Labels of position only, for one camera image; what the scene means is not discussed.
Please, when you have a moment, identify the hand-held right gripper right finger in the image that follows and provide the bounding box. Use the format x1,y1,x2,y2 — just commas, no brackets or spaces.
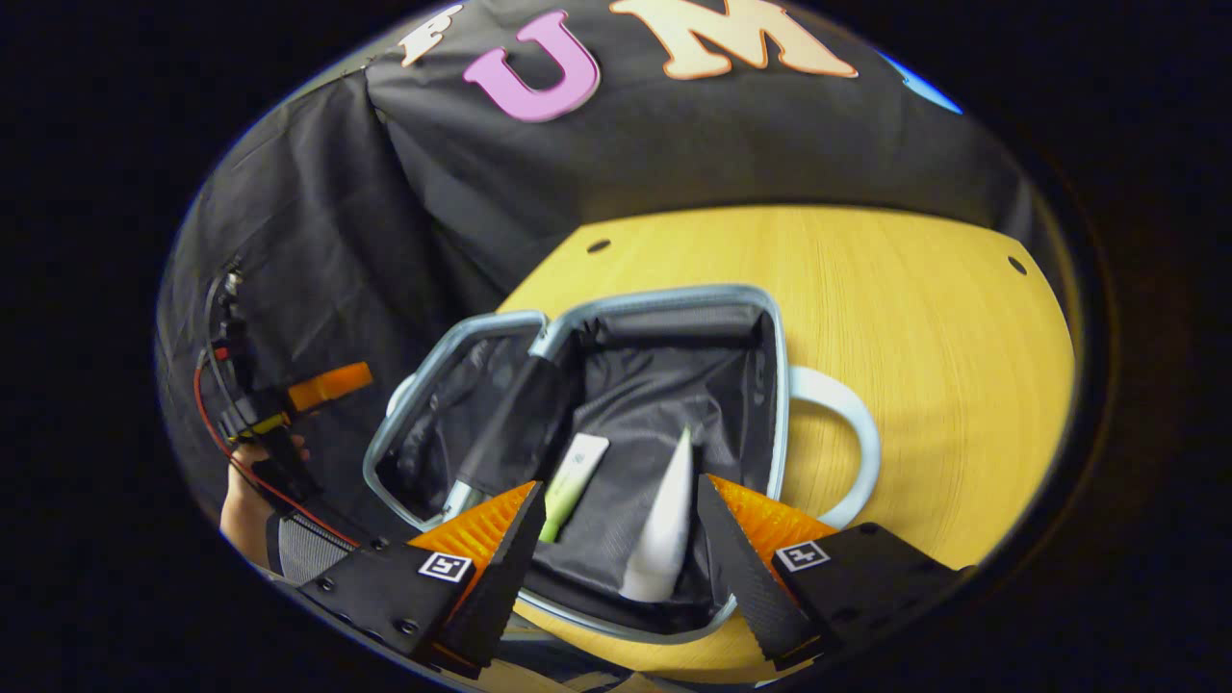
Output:
693,472,966,674

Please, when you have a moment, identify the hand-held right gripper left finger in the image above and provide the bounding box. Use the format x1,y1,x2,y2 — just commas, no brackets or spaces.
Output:
296,479,549,675

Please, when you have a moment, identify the green and white skincare tube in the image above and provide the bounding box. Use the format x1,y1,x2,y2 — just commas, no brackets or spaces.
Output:
537,432,612,545

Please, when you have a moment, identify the white and pale blue suitcase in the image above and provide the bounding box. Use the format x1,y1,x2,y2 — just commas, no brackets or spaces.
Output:
363,283,883,646

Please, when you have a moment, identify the black backdrop cloth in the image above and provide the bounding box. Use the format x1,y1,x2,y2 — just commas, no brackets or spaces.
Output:
154,0,1040,540

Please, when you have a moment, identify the red cable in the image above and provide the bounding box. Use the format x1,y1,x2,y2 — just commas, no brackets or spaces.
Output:
192,348,362,552

